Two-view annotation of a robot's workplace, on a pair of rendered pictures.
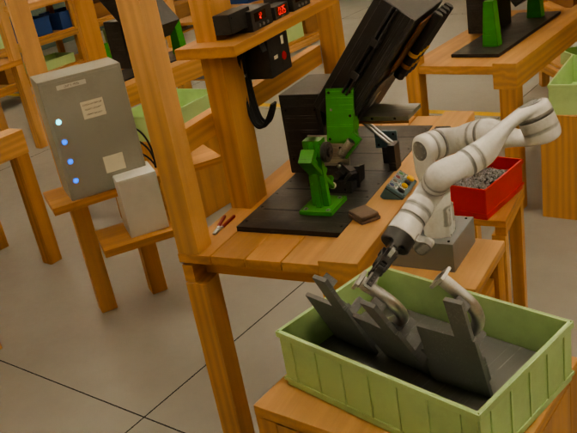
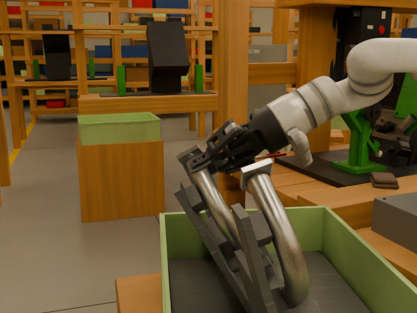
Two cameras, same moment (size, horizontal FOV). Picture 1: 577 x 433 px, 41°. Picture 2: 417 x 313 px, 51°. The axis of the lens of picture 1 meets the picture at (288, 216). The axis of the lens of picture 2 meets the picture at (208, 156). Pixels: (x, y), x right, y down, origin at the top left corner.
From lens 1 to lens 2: 1.32 m
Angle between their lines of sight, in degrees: 33
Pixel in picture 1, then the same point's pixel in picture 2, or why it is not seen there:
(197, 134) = (274, 73)
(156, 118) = (223, 35)
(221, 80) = (309, 32)
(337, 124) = (407, 100)
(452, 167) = (391, 48)
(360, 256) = (338, 205)
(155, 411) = not seen: hidden behind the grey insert
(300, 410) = (136, 304)
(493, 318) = not seen: outside the picture
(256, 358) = not seen: hidden behind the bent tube
